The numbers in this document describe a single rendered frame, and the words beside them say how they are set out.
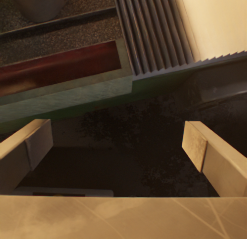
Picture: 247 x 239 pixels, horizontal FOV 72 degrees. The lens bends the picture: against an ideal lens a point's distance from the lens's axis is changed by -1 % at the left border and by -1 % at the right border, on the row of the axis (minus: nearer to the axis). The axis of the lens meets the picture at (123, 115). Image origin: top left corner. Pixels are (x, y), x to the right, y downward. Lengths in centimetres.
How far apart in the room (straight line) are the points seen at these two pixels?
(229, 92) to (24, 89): 41
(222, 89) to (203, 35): 15
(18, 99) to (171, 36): 26
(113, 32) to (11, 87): 20
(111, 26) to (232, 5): 20
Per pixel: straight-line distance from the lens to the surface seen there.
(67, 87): 29
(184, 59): 30
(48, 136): 16
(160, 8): 34
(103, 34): 31
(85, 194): 102
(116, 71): 28
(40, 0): 32
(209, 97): 43
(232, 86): 46
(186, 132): 16
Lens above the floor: 109
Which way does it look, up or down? 83 degrees down
